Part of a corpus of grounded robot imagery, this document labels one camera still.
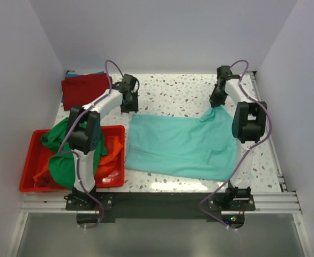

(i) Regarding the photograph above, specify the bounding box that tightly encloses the folded blue t shirt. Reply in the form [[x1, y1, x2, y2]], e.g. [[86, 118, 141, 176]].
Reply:
[[61, 71, 112, 103]]

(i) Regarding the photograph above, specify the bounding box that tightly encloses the red plastic bin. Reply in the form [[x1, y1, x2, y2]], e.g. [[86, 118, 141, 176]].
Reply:
[[19, 125, 125, 192]]

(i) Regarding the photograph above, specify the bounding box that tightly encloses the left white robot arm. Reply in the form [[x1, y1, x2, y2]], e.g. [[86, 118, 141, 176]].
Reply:
[[64, 74, 140, 210]]

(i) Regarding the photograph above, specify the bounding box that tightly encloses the purple cable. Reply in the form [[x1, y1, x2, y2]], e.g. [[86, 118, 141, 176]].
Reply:
[[57, 59, 124, 230], [198, 59, 274, 230]]

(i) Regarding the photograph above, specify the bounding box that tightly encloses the folded dark red t shirt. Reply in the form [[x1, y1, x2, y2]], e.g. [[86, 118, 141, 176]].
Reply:
[[61, 73, 113, 111]]

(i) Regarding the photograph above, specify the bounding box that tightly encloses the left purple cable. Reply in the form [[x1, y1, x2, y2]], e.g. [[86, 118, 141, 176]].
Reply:
[[57, 59, 124, 230]]

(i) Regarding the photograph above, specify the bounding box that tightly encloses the green t shirt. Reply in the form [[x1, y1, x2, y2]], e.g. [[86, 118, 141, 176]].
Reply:
[[41, 117, 108, 190]]

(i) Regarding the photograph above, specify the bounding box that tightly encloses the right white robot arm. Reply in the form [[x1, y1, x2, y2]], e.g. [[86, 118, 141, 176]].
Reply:
[[208, 65, 267, 210]]

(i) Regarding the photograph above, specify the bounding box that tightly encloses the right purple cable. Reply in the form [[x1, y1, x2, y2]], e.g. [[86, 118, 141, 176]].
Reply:
[[198, 59, 274, 230]]

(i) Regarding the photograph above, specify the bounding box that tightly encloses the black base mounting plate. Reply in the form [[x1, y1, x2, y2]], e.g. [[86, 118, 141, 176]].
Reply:
[[64, 192, 256, 227]]

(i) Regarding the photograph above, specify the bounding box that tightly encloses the teal t shirt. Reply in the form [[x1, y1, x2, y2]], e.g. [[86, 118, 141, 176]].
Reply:
[[125, 107, 237, 182]]

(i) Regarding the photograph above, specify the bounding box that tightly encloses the orange t shirt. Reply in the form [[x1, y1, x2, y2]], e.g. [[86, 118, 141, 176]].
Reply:
[[33, 136, 123, 190]]

